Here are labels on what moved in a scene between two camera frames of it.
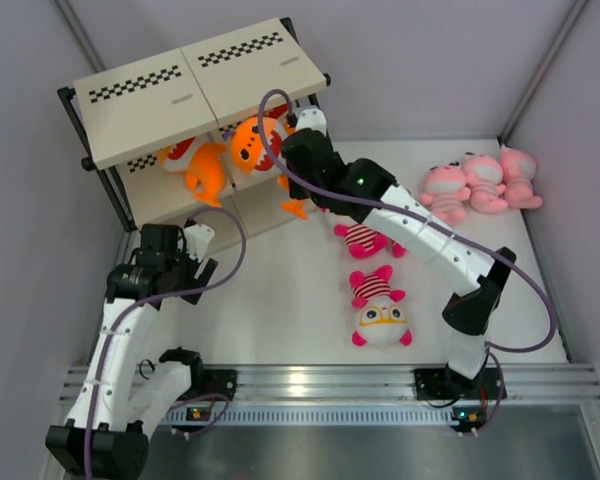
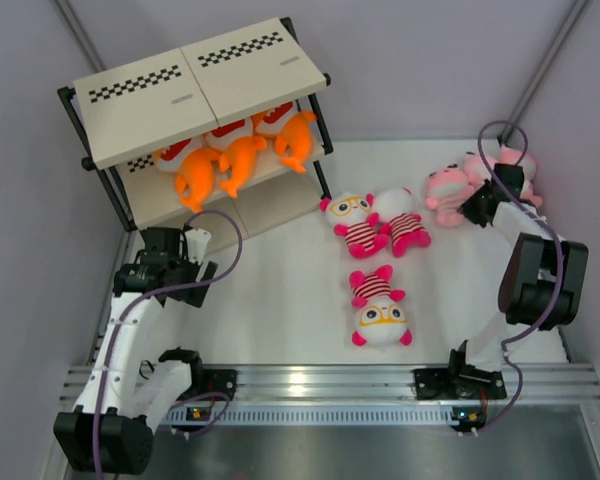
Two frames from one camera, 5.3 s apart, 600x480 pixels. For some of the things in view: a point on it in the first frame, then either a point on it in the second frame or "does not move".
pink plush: (446, 192) does not move
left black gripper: (203, 275) does not move
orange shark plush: (246, 150) to (240, 161)
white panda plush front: (382, 321) does not move
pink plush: (484, 181) does not move
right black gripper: (295, 193) to (467, 209)
